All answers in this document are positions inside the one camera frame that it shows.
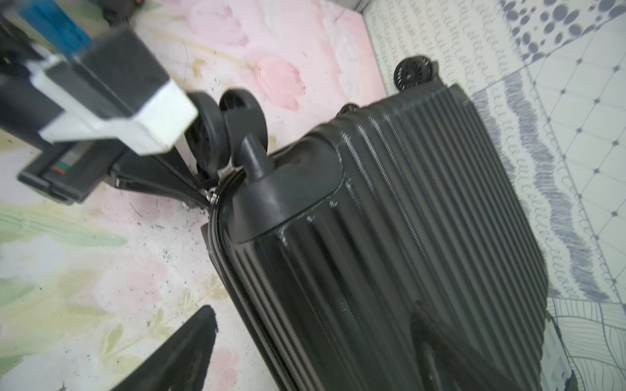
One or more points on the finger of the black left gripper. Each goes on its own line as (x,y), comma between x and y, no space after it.
(160,175)

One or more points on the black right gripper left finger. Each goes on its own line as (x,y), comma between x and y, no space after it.
(182,362)

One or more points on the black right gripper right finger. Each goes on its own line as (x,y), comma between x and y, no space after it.
(435,342)

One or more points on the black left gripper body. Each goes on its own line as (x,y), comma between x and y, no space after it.
(68,172)

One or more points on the black ribbed hard-shell suitcase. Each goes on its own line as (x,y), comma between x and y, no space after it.
(326,245)

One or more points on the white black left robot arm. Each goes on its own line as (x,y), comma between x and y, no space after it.
(24,109)

